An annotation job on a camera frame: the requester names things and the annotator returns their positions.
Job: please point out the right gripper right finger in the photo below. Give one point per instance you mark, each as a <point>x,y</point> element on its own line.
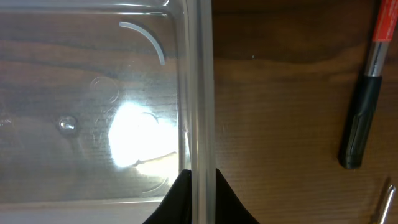
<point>229,209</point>

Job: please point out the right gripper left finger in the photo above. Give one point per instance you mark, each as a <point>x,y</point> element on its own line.
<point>176,206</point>

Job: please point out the clear plastic container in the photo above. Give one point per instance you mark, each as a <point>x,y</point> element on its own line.
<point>103,104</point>

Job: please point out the small claw hammer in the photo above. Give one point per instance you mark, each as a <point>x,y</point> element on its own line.
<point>366,94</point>

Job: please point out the black yellow screwdriver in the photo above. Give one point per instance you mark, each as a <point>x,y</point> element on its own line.
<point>387,205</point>

